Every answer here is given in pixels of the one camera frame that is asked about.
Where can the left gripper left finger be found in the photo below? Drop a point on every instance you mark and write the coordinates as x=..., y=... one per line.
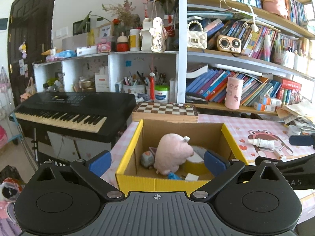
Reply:
x=90, y=173

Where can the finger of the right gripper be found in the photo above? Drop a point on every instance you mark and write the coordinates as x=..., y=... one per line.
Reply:
x=304, y=165
x=302, y=140

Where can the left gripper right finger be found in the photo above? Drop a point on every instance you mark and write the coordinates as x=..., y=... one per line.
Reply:
x=224, y=172

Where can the white staples box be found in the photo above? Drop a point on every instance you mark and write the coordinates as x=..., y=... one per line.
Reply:
x=279, y=154

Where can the white spray bottle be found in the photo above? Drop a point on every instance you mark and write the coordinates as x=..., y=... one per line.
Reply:
x=261, y=143

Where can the yellow tape roll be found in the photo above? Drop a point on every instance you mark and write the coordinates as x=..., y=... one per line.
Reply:
x=195, y=164

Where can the small white charger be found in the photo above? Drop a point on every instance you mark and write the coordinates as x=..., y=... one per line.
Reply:
x=191, y=177

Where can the blue plastic packet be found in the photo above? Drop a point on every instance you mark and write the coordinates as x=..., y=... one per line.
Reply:
x=173, y=176

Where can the pink plush pig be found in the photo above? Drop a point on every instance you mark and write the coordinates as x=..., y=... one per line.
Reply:
x=172, y=151

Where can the grey toy truck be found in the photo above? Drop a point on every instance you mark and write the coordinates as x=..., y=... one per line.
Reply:
x=147, y=158

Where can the yellow cardboard box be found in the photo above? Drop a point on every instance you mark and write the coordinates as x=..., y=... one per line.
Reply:
x=131, y=176

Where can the stack of papers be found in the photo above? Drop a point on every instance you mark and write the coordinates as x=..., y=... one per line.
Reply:
x=300, y=115

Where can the pink checkered tablecloth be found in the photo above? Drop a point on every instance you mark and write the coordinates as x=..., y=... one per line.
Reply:
x=239, y=129

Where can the black electronic keyboard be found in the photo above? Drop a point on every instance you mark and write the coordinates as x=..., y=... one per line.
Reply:
x=86, y=115

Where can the chessboard box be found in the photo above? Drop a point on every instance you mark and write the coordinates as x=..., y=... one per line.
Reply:
x=169, y=112

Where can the pink cylinder cup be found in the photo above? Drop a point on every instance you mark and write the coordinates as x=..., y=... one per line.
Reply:
x=233, y=93

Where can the white jar green lid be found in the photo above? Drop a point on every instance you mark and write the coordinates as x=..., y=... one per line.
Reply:
x=161, y=94

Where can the white bookshelf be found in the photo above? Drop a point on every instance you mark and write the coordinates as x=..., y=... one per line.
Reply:
x=115, y=59

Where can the retro wooden radio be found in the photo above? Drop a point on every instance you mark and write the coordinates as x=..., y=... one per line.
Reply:
x=229, y=44

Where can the white quilted handbag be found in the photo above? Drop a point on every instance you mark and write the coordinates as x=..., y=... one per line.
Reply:
x=196, y=39

